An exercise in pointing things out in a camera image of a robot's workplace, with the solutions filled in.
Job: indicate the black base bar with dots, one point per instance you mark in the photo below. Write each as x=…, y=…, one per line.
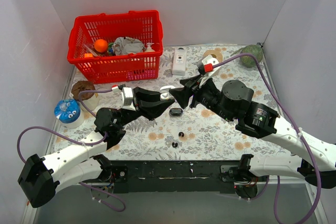
x=224, y=177

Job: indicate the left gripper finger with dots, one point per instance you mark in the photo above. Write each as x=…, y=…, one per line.
x=143, y=97
x=152, y=110

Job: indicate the orange small block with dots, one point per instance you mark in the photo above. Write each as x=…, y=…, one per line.
x=88, y=55

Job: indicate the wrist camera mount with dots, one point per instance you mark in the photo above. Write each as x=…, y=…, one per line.
x=206, y=69
x=126, y=95

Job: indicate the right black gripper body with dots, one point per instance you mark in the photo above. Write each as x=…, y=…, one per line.
x=194, y=94

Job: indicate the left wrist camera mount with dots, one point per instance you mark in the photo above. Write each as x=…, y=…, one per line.
x=126, y=95

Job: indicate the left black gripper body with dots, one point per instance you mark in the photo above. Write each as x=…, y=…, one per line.
x=135, y=99

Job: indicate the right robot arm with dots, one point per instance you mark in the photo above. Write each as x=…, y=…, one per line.
x=310, y=157

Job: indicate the white pump bottle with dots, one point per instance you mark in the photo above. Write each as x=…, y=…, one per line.
x=149, y=47

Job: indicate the black earbud charging case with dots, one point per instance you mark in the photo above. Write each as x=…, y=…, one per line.
x=175, y=112

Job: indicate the white rectangular box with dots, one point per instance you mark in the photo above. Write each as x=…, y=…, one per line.
x=179, y=62

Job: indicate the white earbud charging case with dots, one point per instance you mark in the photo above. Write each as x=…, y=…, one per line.
x=165, y=93

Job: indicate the orange fruit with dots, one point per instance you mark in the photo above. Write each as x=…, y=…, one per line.
x=100, y=45

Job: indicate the floral table mat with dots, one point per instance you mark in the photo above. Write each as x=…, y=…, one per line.
x=207, y=136

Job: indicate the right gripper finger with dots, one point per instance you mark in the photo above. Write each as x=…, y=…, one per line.
x=182, y=95
x=192, y=82

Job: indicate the clear plastic bag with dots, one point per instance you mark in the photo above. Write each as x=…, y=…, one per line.
x=91, y=50

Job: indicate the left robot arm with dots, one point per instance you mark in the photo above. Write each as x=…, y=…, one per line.
x=42, y=177

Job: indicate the beige toilet paper roll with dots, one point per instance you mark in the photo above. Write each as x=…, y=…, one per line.
x=215, y=54

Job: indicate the crumpled grey cloth bag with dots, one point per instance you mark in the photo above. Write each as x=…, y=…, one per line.
x=127, y=45

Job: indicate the red plastic shopping basket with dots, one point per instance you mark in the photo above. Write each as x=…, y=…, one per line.
x=144, y=25

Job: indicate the blue lid white container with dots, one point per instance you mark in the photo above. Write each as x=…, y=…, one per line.
x=69, y=113

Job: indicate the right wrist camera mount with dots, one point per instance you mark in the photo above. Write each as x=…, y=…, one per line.
x=206, y=69

